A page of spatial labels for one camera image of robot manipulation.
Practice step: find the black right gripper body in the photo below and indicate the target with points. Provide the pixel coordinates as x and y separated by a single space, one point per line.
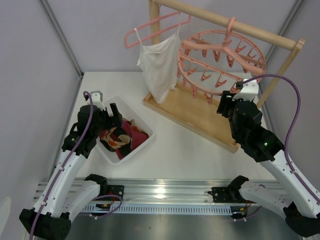
225 104

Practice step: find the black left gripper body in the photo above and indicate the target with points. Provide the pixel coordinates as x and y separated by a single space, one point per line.
107 120

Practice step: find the white plastic basket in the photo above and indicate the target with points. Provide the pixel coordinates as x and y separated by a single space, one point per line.
128 112

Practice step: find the pink round clip hanger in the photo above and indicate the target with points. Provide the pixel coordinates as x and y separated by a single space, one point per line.
212 61

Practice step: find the beige argyle sock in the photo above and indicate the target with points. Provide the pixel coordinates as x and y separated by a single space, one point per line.
114 138

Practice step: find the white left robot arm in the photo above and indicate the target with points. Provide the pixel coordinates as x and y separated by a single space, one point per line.
52 215

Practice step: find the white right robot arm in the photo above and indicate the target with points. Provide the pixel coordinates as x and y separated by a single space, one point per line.
300 205

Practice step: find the pink clothes hanger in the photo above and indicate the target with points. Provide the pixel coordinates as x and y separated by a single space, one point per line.
157 31

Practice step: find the wooden clothes rack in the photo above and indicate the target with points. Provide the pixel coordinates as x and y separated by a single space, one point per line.
196 114

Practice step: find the white camisole top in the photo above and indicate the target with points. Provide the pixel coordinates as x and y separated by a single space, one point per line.
159 63

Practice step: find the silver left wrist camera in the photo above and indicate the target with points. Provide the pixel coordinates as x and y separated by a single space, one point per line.
95 98

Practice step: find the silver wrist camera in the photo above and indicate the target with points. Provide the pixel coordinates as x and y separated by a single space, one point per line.
247 91
95 98

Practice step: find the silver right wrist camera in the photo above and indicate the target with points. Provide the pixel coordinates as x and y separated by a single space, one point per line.
247 91

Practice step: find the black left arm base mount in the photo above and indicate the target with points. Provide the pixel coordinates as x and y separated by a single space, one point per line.
117 190

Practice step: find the aluminium mounting rail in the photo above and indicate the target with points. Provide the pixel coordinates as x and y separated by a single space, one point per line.
167 191

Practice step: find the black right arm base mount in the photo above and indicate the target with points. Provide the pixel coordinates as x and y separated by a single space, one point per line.
224 195

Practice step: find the white slotted cable duct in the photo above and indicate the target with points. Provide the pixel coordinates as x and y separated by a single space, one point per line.
165 209

